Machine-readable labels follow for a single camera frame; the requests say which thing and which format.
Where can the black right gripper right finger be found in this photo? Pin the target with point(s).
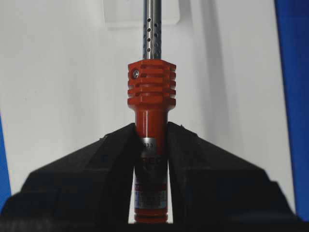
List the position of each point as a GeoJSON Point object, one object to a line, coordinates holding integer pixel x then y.
{"type": "Point", "coordinates": [213, 190]}

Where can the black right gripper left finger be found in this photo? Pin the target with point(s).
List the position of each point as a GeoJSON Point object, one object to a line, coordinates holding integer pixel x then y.
{"type": "Point", "coordinates": [88, 190]}

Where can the orange handled soldering iron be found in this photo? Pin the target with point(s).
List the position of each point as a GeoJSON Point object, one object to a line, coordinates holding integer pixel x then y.
{"type": "Point", "coordinates": [151, 95]}

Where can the large white base board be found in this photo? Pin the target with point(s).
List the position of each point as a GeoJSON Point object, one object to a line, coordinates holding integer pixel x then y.
{"type": "Point", "coordinates": [60, 84]}

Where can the small white raised plate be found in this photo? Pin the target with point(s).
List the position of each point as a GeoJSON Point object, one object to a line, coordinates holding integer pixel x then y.
{"type": "Point", "coordinates": [119, 14]}

